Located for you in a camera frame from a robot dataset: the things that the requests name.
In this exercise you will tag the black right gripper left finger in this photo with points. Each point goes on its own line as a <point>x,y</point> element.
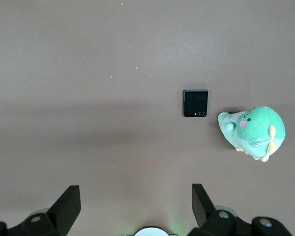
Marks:
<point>51,221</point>

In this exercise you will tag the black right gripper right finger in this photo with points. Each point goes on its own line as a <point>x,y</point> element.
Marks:
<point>211,221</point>

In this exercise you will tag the black flip phone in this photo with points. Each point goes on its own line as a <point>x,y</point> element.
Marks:
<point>195,103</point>

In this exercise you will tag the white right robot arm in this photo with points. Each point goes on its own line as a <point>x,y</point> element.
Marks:
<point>152,232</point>

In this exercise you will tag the green dinosaur plush toy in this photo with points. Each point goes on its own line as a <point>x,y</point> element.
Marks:
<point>258,130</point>

